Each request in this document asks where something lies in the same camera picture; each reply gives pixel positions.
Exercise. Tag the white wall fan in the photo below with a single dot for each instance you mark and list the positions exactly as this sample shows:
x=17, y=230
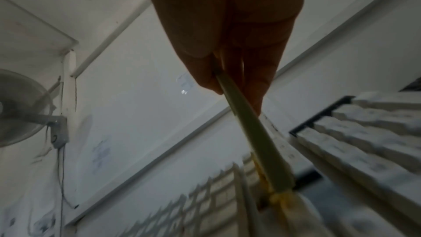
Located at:
x=23, y=111

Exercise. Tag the green brush yellow bristles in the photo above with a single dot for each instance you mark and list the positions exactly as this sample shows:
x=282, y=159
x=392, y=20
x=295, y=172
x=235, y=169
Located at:
x=260, y=139

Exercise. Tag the white keyboard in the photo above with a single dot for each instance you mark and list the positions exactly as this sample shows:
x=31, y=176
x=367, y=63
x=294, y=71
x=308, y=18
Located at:
x=361, y=147

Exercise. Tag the person's right hand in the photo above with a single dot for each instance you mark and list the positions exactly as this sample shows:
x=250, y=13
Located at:
x=223, y=9

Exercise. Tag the white wooden frame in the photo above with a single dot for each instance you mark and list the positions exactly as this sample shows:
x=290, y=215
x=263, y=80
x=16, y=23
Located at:
x=197, y=132

